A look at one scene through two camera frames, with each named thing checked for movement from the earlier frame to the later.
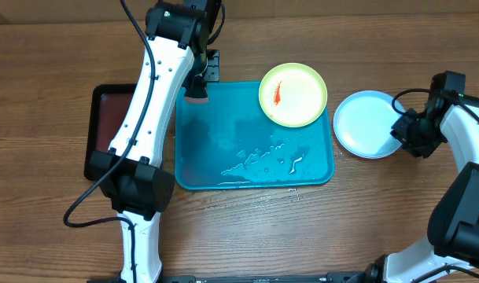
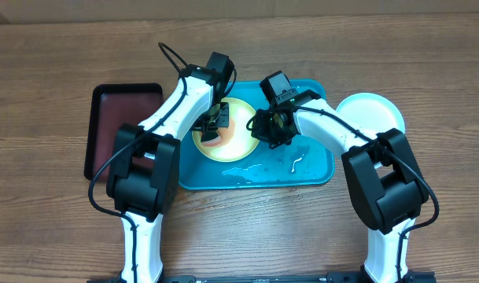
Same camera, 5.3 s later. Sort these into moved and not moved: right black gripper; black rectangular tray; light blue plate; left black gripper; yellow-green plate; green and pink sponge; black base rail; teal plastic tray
Moved: green and pink sponge; yellow-green plate; left black gripper; right black gripper
Not moved: black rectangular tray; teal plastic tray; light blue plate; black base rail
